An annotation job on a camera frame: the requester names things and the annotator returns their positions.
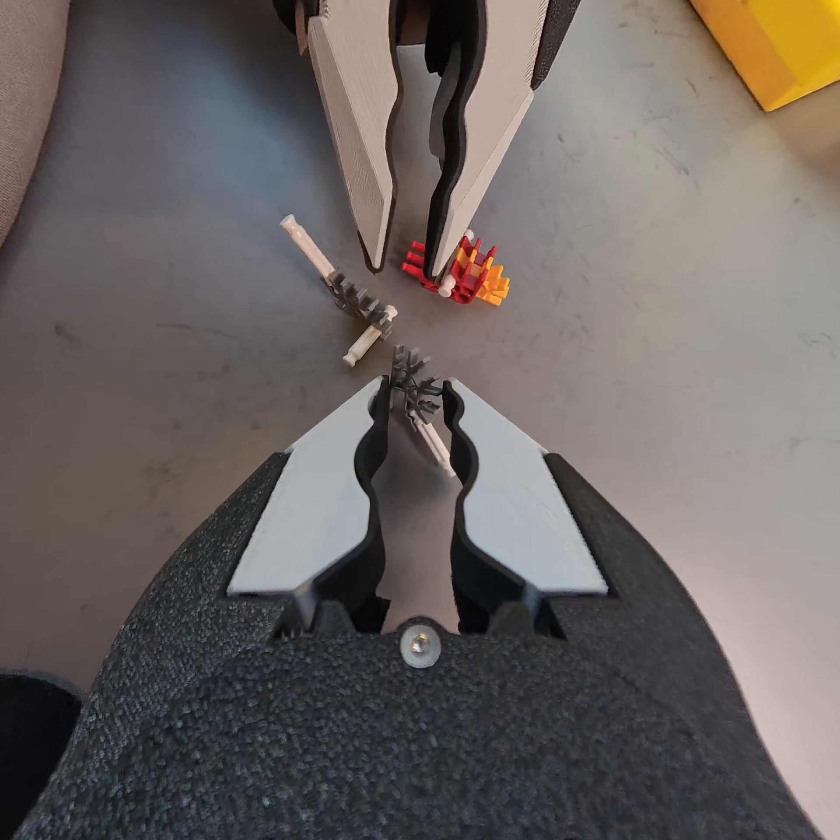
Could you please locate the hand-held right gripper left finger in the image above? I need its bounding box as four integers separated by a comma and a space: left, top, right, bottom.
226, 375, 393, 634

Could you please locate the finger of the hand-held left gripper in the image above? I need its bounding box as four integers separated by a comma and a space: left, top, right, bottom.
423, 0, 552, 277
307, 0, 403, 273

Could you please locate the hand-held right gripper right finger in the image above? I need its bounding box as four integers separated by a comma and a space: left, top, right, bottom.
441, 379, 608, 634

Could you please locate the short white toy rod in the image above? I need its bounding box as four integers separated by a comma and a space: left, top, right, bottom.
280, 214, 337, 282
437, 228, 476, 298
415, 420, 458, 478
342, 305, 400, 368

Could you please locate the grey toy connector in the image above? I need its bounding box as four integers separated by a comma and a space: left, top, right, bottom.
388, 346, 445, 426
322, 269, 399, 331

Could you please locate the yellow toy connector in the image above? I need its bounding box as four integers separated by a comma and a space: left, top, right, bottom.
456, 249, 511, 306

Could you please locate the yellow plastic bin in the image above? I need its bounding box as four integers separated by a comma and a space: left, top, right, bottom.
689, 0, 840, 112

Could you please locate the person's beige sweater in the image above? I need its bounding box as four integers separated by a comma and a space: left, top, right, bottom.
0, 0, 72, 247

